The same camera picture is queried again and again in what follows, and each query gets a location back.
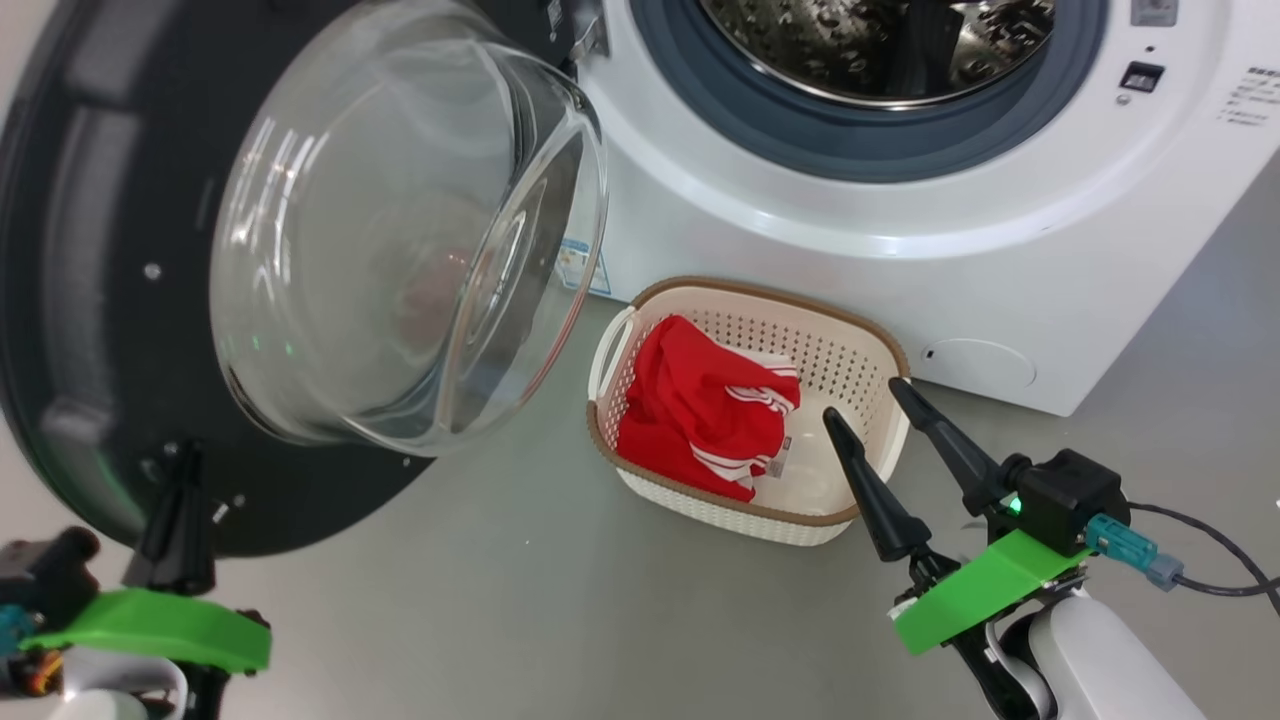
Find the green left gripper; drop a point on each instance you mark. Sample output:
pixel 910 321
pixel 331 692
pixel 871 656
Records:
pixel 150 620

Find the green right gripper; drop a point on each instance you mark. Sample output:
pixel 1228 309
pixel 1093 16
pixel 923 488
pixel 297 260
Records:
pixel 970 595

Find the red garment with white stripes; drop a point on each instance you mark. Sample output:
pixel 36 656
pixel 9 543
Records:
pixel 690 400

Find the black round glass washer door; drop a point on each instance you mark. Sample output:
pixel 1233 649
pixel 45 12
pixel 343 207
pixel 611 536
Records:
pixel 80 300

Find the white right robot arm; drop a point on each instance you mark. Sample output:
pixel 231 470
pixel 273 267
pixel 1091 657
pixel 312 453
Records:
pixel 1100 670

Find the basket product label sticker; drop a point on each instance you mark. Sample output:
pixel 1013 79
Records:
pixel 779 458

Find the cream perforated basket brown rim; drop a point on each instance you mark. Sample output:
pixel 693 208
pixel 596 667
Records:
pixel 840 350

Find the white front-load washing machine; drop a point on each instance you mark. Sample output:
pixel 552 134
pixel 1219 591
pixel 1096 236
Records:
pixel 1000 280

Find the grey rubber door gasket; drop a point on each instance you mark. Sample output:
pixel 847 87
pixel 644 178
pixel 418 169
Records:
pixel 800 140

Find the metal door hinge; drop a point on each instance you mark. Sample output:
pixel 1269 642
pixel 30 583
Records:
pixel 592 35

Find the round white filter cover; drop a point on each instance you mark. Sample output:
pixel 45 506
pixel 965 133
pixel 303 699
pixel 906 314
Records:
pixel 978 363

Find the blue energy label sticker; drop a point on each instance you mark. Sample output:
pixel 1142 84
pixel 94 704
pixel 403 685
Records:
pixel 592 272

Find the perforated steel washer drum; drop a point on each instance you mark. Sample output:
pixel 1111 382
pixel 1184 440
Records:
pixel 880 50

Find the grey warning sticker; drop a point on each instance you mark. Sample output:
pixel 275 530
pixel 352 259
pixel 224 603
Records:
pixel 1153 10

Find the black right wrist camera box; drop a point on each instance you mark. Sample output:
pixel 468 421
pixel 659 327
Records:
pixel 1065 495

